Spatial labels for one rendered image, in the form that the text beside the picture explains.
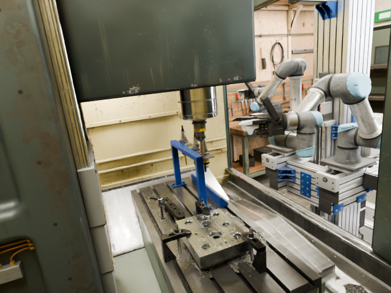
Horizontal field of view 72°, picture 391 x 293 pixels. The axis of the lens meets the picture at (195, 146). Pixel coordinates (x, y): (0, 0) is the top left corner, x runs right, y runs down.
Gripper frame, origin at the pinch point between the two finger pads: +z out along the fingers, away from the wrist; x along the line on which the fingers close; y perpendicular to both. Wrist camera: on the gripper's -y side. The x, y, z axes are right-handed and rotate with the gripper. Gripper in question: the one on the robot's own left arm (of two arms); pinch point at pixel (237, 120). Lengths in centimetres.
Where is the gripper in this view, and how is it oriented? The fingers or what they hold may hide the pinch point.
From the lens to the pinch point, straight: 112.4
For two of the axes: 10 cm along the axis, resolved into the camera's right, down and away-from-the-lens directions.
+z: -10.0, 0.8, -0.5
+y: 0.6, 9.6, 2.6
